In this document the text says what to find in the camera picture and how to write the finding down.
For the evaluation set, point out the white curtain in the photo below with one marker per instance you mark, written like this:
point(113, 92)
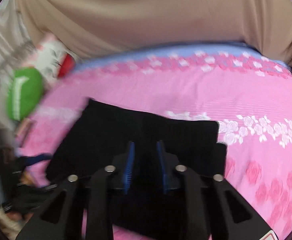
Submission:
point(3, 30)

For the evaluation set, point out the white cartoon face pillow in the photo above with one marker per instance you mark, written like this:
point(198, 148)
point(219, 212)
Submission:
point(53, 52)

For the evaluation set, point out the rose gold phone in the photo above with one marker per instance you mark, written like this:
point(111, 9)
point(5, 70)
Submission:
point(24, 128)

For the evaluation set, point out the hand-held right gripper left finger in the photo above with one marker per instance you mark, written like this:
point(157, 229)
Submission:
point(129, 170)

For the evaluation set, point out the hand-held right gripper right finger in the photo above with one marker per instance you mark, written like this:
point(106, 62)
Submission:
point(162, 167)

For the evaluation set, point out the pink floral bed sheet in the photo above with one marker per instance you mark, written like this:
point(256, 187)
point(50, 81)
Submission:
point(236, 100)

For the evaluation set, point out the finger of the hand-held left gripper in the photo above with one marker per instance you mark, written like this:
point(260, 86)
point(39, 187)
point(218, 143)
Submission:
point(39, 158)

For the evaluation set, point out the green plush pillow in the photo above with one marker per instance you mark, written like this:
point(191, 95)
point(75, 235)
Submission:
point(23, 92)

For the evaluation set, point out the tan crumpled cloth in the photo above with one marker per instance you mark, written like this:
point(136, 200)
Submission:
point(1, 220)

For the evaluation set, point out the black pants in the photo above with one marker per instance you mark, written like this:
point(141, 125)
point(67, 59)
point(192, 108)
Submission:
point(106, 135)

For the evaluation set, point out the beige draped cloth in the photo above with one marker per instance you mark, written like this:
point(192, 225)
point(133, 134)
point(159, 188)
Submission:
point(148, 12)

